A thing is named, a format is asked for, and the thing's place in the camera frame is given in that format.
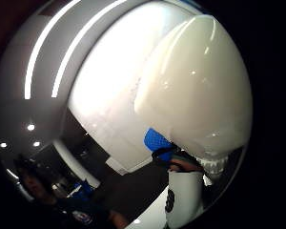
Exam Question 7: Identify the white plastic bottle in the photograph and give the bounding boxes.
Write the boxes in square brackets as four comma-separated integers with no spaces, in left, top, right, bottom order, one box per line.
[133,13,254,184]

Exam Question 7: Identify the the person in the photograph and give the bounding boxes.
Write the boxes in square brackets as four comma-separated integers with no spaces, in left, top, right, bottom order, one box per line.
[13,154,132,229]

